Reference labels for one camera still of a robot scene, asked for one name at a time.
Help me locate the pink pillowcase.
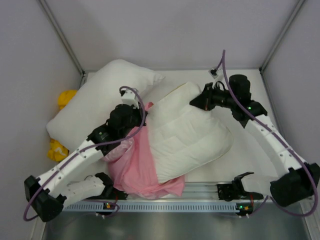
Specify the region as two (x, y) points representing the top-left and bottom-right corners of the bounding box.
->
(103, 101), (186, 200)

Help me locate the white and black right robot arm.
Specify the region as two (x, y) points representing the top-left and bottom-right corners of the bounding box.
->
(190, 70), (320, 207)

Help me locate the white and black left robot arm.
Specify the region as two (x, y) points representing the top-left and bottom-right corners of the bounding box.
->
(23, 103), (147, 223)

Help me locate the bare white pillow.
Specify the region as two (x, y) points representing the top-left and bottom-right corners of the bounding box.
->
(46, 58), (166, 151)

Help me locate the yellow cloth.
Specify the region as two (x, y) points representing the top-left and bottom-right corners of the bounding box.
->
(46, 89), (77, 162)

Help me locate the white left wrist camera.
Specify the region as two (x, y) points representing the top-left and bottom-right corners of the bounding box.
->
(120, 88), (140, 109)

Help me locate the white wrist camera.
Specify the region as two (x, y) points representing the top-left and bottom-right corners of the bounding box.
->
(120, 88), (140, 109)
(209, 67), (224, 85)

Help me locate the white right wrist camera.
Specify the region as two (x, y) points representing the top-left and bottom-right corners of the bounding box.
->
(209, 67), (224, 85)

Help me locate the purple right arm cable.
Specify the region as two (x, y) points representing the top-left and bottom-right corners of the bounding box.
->
(216, 49), (320, 218)

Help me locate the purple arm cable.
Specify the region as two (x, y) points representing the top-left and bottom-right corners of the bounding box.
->
(23, 85), (146, 222)
(216, 49), (320, 218)

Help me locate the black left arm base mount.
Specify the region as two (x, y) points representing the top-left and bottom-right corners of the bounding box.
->
(107, 187), (128, 201)

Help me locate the aluminium front rail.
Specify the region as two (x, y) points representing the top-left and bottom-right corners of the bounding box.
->
(62, 181), (313, 201)

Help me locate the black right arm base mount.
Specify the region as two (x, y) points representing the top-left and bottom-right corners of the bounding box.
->
(216, 183), (243, 202)

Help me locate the grey slotted cable duct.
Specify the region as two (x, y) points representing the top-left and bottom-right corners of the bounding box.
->
(64, 201), (254, 213)

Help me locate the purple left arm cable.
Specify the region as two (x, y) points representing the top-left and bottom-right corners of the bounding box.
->
(23, 85), (146, 222)

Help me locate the right aluminium corner post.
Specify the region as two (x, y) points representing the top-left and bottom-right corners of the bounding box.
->
(259, 0), (307, 75)

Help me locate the aluminium corner post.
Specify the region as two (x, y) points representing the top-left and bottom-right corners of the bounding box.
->
(259, 0), (307, 75)
(36, 0), (85, 76)

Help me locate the left aluminium corner post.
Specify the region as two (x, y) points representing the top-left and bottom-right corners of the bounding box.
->
(36, 0), (85, 76)

